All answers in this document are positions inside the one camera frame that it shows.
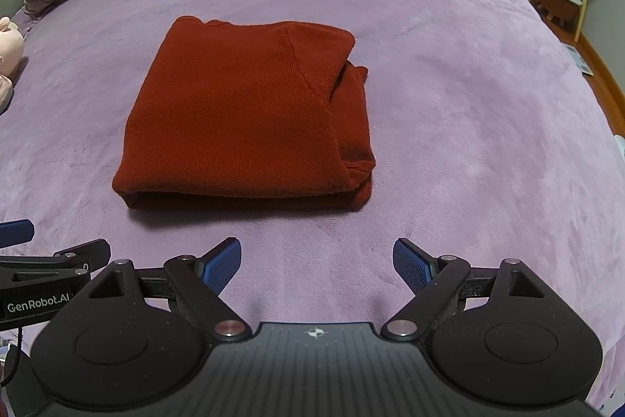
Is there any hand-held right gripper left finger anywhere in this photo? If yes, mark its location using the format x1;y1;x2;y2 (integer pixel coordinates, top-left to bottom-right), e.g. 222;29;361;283
88;236;253;344

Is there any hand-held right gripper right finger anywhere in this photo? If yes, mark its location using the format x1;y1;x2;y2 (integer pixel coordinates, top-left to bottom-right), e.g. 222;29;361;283
381;237;546;344

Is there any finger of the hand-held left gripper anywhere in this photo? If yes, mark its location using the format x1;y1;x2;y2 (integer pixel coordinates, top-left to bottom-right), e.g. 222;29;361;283
0;219;36;249
0;238;113;290

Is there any red knit sweater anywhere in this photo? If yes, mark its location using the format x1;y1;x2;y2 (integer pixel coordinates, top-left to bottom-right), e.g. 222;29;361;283
112;15;377;211

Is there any purple bed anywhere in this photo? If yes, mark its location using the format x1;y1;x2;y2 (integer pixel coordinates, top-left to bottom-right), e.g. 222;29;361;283
0;0;625;413

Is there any pink plush toy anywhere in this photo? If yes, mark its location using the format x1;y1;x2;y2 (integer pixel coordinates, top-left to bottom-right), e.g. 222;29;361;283
0;16;26;114

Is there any book on floor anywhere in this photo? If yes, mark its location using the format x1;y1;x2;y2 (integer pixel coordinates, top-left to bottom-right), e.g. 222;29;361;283
561;43;595;77

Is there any wooden stool white top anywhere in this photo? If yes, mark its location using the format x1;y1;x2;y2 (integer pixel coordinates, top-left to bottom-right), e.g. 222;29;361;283
534;0;585;28

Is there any black cable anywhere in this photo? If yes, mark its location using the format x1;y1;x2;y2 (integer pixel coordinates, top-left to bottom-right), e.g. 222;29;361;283
0;326;24;389

